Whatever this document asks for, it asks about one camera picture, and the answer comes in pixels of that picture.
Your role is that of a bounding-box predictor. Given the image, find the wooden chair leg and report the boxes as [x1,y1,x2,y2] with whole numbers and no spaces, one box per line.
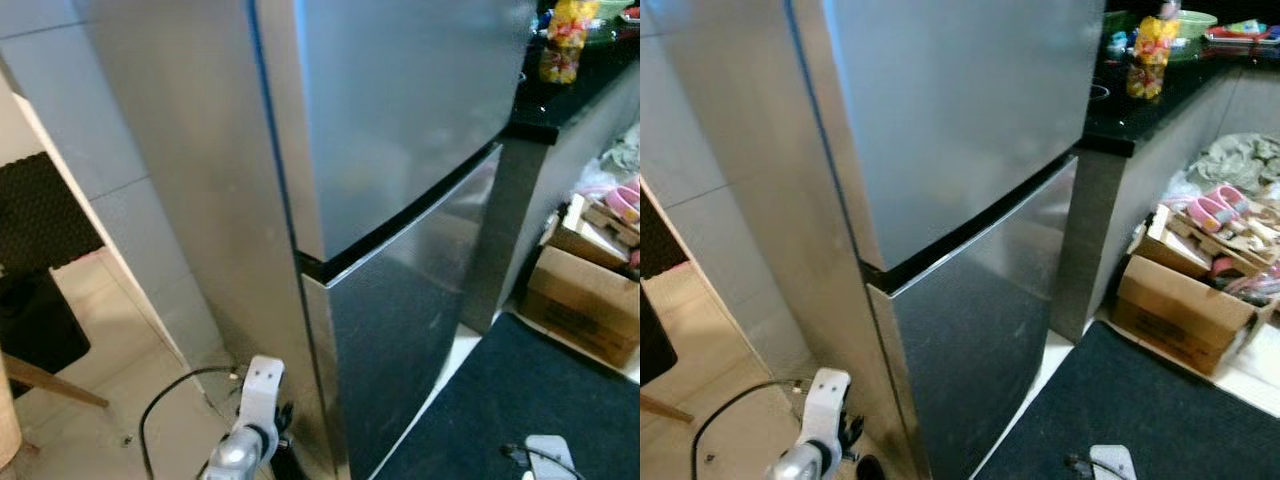
[640,392,695,424]
[0,352,110,410]

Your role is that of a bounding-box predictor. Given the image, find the black chair seat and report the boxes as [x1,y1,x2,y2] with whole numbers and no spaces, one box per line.
[640,285,680,387]
[0,268,92,399]

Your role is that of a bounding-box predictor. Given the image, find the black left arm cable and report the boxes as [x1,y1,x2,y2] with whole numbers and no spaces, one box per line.
[138,365,247,480]
[690,378,807,480]

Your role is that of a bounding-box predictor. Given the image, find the black counter top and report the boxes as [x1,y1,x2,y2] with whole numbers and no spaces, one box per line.
[503,8,641,147]
[1075,8,1280,159]

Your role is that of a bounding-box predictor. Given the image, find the dark floor mat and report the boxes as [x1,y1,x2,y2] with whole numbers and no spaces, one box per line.
[975,320,1280,480]
[374,312,641,480]

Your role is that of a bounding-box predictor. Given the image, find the yellow snack bag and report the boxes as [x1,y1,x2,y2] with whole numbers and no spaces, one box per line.
[1126,3,1182,100]
[539,0,600,85]

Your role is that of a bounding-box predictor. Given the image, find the silver fridge cabinet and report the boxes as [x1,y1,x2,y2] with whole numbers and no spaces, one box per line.
[72,0,349,480]
[652,0,921,480]

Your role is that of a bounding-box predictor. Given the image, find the red rimmed tray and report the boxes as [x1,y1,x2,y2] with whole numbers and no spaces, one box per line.
[1204,18,1280,48]

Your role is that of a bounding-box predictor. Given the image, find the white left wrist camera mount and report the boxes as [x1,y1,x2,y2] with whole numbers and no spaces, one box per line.
[799,368,852,447]
[237,355,287,434]

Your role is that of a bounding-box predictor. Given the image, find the grey counter cabinet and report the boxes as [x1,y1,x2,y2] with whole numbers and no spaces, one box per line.
[1050,68,1280,346]
[460,62,641,337]

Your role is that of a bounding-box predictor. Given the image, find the grey crumpled cloth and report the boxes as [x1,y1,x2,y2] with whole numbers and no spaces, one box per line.
[1185,132,1280,197]
[600,124,641,183]

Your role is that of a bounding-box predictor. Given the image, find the brown cardboard box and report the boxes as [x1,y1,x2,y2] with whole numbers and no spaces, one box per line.
[519,195,641,369]
[1110,205,1280,377]

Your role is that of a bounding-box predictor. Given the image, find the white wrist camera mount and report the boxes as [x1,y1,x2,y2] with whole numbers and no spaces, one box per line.
[799,368,852,447]
[1088,443,1139,480]
[237,355,287,434]
[523,435,579,480]

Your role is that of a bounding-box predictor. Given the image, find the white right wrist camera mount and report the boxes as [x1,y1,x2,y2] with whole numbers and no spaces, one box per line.
[523,435,579,480]
[1088,443,1139,480]

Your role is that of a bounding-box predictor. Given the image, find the green plastic bowl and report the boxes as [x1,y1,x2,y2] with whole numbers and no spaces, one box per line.
[588,0,637,47]
[1173,9,1220,43]

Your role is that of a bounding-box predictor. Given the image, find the black textured foam panel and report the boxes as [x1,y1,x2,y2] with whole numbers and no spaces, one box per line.
[640,188,692,283]
[0,152,107,277]

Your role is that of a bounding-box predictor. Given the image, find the silver fridge upper door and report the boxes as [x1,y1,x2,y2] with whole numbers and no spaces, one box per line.
[788,0,1107,273]
[250,0,539,263]

